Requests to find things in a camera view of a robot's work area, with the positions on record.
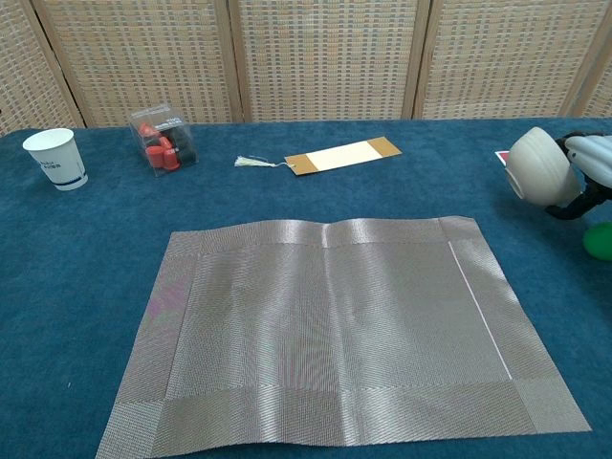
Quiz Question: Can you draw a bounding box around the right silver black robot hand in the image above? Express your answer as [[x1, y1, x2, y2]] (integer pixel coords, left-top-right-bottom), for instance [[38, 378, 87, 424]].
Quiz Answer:
[[544, 131, 612, 221]]

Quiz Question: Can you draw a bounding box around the beige bowl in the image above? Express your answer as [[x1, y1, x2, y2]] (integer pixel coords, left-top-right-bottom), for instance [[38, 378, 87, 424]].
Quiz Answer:
[[505, 126, 585, 208]]

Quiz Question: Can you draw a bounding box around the brown woven placemat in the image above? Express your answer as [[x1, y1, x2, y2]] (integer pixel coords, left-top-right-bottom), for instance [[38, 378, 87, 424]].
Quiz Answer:
[[94, 216, 593, 459]]

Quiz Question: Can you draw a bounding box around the green ball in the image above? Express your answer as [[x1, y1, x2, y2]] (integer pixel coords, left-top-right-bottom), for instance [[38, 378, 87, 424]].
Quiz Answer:
[[582, 223, 612, 262]]

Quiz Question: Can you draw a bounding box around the brown cream bookmark with tassel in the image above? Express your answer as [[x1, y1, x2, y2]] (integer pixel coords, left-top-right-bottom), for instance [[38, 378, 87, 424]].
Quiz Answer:
[[233, 136, 404, 177]]

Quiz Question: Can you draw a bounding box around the woven wooden folding screen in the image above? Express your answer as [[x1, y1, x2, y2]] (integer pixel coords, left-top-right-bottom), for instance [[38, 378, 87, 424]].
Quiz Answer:
[[0, 0, 612, 138]]

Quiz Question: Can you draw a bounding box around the clear box of red caps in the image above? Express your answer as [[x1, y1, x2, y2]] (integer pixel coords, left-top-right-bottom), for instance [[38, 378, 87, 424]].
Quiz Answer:
[[128, 103, 200, 179]]

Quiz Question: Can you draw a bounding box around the blue tablecloth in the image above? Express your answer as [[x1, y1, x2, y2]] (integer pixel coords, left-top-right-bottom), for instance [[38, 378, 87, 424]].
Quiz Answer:
[[0, 117, 612, 459]]

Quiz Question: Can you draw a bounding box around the white paper cup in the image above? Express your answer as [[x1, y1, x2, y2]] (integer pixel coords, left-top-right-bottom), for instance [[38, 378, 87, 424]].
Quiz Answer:
[[22, 127, 90, 192]]

